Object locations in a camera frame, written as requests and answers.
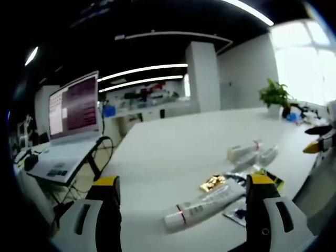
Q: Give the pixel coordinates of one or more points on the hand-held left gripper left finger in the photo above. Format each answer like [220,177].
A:
[86,218]

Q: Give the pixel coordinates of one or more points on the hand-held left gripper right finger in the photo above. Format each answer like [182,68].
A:
[270,210]

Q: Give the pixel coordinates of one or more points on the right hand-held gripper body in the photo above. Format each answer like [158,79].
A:
[324,168]

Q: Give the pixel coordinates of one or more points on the black yellow skincare box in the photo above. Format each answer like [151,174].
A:
[275,179]

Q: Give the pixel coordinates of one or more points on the blue white skincare sachet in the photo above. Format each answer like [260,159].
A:
[236,213]

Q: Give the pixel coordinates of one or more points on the gold foil skincare packet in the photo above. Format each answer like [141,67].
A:
[212,182]

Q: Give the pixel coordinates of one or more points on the white skincare tube red band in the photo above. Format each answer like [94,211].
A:
[199,207]

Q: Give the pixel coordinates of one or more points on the blue storage bin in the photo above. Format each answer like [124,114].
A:
[109,111]

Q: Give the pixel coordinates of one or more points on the potted green plant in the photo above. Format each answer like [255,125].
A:
[275,98]

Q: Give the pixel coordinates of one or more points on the black computer mouse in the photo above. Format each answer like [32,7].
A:
[31,160]

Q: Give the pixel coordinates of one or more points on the open white laptop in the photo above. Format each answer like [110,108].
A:
[71,131]

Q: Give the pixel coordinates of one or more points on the white lab bench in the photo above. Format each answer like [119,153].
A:
[147,110]

